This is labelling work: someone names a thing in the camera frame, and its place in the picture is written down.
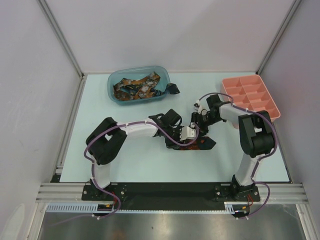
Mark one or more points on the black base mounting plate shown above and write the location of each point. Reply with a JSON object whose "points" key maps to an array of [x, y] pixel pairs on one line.
{"points": [[171, 196]]}

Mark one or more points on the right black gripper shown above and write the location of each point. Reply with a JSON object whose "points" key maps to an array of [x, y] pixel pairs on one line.
{"points": [[196, 117]]}

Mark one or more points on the black tie orange flowers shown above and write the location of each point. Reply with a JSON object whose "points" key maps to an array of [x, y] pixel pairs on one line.
{"points": [[201, 144]]}

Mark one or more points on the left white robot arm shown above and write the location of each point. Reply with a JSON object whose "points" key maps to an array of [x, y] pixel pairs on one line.
{"points": [[105, 142]]}

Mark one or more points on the pink divided organizer tray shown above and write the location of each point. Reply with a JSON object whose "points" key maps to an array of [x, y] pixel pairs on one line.
{"points": [[250, 92]]}

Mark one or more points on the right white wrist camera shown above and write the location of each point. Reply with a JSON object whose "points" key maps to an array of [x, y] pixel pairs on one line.
{"points": [[198, 107]]}

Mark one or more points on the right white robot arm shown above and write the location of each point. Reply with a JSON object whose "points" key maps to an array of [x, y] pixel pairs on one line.
{"points": [[257, 135]]}

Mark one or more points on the blue plastic tub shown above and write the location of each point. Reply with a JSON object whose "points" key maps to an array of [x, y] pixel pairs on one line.
{"points": [[137, 73]]}

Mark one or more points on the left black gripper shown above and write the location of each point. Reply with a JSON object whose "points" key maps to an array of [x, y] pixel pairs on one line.
{"points": [[171, 144]]}

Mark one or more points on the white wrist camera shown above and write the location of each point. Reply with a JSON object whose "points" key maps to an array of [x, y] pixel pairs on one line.
{"points": [[198, 107], [190, 132]]}

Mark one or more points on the brown grey floral tie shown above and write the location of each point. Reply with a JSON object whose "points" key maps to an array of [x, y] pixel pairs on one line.
{"points": [[151, 80]]}

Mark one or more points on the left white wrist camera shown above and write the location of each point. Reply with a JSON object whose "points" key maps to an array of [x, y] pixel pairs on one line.
{"points": [[190, 132]]}

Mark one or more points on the white slotted cable duct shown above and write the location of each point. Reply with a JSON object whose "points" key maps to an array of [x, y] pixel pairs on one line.
{"points": [[98, 208]]}

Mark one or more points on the dark navy patterned tie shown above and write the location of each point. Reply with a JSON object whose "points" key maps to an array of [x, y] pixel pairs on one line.
{"points": [[170, 88]]}

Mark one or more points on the aluminium frame rail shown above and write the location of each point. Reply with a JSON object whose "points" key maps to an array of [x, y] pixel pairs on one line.
{"points": [[280, 193]]}

